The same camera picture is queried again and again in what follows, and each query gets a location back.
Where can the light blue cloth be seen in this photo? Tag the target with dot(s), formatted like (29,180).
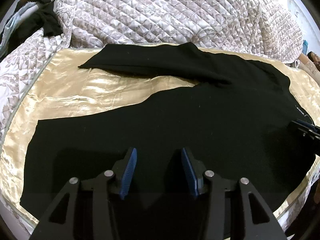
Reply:
(10,26)

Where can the gold satin sheet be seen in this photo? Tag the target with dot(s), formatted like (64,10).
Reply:
(87,92)

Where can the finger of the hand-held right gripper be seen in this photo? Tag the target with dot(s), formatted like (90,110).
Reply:
(303,123)
(310,134)

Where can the black pants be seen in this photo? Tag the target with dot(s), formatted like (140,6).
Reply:
(200,117)

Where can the pile of dark clothes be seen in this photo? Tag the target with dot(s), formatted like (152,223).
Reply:
(37,20)

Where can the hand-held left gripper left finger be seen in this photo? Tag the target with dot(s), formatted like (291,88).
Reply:
(128,175)

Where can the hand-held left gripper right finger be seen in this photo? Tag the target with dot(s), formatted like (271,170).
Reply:
(190,175)

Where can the floral quilted blanket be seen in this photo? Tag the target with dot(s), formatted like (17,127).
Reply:
(150,12)

